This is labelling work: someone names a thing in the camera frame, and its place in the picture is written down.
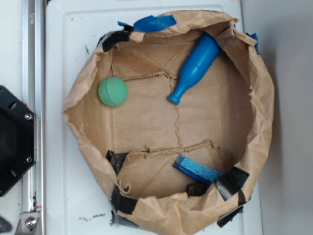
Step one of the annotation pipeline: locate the aluminium rail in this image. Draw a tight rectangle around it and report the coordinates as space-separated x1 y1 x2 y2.
15 0 47 235

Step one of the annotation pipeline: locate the white tray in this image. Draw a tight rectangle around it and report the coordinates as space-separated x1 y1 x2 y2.
43 0 242 235

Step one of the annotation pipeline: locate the blue sponge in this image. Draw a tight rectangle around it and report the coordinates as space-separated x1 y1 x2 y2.
172 155 223 186

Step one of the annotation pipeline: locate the brown paper bag bin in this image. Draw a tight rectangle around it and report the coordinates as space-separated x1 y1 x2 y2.
63 10 274 235

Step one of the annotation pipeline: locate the green foam ball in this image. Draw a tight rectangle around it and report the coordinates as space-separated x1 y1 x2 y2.
97 77 128 107

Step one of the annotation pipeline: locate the dark brown lump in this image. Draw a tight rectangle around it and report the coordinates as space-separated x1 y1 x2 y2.
186 183 208 197

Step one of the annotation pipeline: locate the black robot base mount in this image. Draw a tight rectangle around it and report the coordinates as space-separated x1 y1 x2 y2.
0 86 36 197

